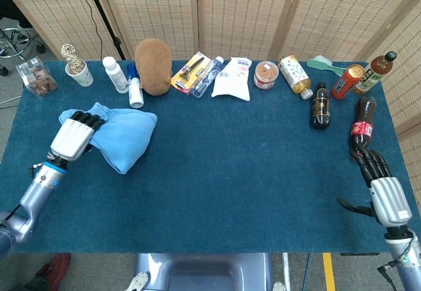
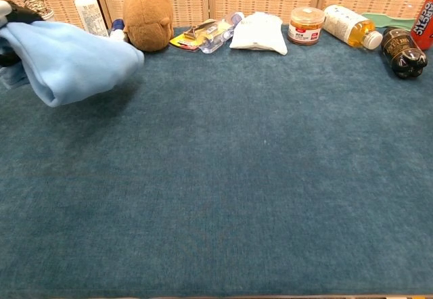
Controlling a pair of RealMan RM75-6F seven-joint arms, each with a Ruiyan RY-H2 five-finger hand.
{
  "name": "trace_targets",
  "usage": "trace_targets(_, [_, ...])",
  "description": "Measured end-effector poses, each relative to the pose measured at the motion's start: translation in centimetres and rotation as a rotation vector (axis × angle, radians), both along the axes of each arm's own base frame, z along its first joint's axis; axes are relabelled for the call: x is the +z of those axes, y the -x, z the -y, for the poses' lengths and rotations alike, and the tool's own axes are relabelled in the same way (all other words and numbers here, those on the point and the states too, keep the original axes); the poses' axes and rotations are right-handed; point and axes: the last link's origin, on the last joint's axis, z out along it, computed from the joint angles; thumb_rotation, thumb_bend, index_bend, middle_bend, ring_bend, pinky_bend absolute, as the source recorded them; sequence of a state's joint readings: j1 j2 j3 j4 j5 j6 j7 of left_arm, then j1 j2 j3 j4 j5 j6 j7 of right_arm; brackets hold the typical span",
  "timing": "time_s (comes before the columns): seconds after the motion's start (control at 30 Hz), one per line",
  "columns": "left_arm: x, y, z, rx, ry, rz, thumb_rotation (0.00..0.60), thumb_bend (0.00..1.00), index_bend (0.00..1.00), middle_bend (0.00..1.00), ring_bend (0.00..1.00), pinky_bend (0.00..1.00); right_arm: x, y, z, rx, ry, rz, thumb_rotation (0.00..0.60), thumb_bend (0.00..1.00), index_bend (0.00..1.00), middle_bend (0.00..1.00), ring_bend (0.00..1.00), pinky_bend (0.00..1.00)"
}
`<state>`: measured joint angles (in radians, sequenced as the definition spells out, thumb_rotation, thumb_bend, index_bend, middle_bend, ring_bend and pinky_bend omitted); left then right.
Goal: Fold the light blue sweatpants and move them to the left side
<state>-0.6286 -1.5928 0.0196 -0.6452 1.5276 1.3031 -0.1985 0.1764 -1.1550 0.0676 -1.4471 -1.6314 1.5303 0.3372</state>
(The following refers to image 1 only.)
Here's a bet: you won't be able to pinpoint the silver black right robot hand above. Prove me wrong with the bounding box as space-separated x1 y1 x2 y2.
337 147 412 228

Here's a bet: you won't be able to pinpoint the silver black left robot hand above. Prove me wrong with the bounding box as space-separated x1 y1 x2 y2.
49 110 107 162

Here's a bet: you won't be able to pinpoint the light blue sweatpants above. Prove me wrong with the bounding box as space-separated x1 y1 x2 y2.
58 102 158 175

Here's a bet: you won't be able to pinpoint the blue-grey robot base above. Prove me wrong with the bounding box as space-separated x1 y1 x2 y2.
126 253 287 291

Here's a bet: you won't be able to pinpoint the white paper cup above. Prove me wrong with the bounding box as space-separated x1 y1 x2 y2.
64 61 94 88

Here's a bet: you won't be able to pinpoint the clear box of brown snacks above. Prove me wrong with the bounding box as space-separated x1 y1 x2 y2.
15 57 59 98

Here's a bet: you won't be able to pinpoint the tall white plastic bottle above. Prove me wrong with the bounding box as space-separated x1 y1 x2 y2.
101 56 130 94

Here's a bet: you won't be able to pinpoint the white tube with blue cap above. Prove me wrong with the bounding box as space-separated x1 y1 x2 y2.
126 63 145 109

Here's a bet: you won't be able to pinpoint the cola bottle with red label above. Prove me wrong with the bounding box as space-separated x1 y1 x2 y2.
349 95 378 155

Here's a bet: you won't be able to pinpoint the chrome stool with wheels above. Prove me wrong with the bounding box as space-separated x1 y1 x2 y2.
0 26 47 78

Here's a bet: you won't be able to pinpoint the brown plush toy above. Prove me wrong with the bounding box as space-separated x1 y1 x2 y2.
134 38 173 96

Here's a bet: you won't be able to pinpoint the small black drink bottle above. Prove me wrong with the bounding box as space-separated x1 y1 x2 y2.
310 82 332 130

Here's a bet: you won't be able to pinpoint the orange drink can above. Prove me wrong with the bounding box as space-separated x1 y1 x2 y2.
330 64 366 100

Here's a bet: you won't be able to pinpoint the white table leg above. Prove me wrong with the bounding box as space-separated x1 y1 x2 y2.
281 253 292 287

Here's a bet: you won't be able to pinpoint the red shoe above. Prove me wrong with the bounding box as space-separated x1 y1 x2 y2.
24 253 72 291

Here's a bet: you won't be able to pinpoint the green tea bottle black cap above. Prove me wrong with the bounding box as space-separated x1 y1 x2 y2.
352 51 398 95

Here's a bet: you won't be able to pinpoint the razor in yellow pack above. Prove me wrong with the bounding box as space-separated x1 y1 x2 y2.
170 51 213 93

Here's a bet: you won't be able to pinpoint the black tripod stand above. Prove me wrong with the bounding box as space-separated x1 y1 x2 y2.
80 0 128 61

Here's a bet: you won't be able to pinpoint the green plastic brush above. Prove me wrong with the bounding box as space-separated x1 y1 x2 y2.
306 55 345 77

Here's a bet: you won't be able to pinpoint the tea bottle with white label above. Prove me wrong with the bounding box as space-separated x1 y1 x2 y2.
278 55 314 100

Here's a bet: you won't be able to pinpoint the teal table cloth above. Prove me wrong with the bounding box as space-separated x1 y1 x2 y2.
0 60 421 255

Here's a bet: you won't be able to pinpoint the white plastic pouch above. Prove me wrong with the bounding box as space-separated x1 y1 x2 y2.
210 56 253 102

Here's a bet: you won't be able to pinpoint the round jar with red label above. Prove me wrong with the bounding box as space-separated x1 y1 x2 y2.
253 60 280 91

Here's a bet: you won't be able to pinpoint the bamboo folding screen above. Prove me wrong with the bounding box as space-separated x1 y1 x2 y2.
0 0 421 186

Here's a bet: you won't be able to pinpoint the braided beige rope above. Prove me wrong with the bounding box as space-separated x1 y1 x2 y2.
61 43 87 74

